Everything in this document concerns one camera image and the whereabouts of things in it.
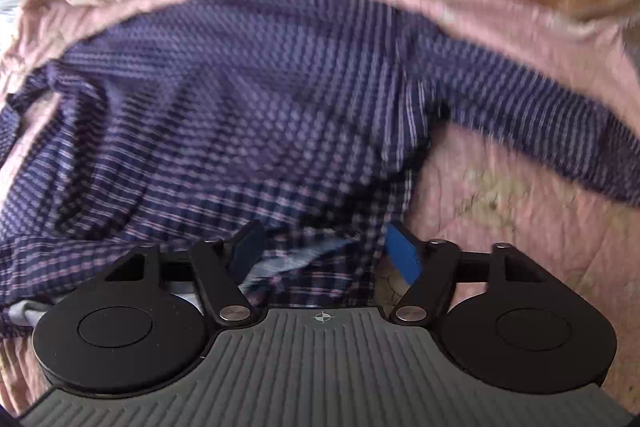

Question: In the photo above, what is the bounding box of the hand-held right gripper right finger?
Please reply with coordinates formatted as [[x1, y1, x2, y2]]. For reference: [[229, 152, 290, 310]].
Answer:
[[385, 221, 549, 326]]

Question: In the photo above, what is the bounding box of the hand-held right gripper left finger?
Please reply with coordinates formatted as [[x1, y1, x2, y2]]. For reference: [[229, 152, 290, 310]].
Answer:
[[104, 220, 267, 327]]

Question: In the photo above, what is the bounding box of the pink bear-print quilt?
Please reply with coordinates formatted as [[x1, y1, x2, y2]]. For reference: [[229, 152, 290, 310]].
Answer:
[[0, 0, 640, 408]]

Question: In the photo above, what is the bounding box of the navy plaid shirt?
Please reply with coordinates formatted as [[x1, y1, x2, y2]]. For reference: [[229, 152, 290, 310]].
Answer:
[[0, 0, 640, 328]]

